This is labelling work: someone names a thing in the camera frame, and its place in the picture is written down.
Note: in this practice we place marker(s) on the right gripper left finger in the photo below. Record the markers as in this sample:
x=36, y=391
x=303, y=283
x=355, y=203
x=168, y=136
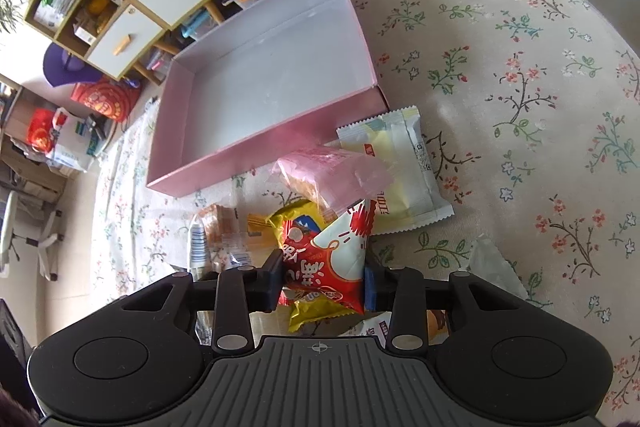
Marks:
x=220, y=303

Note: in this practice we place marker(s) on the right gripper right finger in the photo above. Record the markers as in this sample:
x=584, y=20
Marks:
x=408, y=296

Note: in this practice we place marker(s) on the red white snack packet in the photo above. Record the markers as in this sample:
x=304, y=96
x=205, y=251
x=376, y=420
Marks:
x=329, y=260

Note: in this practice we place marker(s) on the pink snack bar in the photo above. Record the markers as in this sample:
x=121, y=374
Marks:
x=332, y=178

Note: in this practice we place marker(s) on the orange cracker packet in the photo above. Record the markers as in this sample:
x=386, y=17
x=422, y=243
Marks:
x=222, y=233

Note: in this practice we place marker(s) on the white yellow snack packet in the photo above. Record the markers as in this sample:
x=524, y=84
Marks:
x=413, y=200

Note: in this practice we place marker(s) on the pink cardboard box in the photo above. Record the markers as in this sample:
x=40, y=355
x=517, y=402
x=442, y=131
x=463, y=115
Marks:
x=279, y=76

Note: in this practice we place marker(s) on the white shopping bag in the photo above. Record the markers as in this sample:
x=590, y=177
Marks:
x=66, y=140

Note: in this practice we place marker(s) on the red lantern bag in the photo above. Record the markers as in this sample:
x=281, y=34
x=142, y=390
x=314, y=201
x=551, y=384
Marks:
x=111, y=99

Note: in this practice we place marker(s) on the floral table cloth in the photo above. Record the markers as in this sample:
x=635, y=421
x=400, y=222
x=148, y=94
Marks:
x=530, y=114

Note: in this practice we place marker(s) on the purple cap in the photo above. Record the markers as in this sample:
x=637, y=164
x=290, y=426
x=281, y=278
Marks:
x=61, y=68

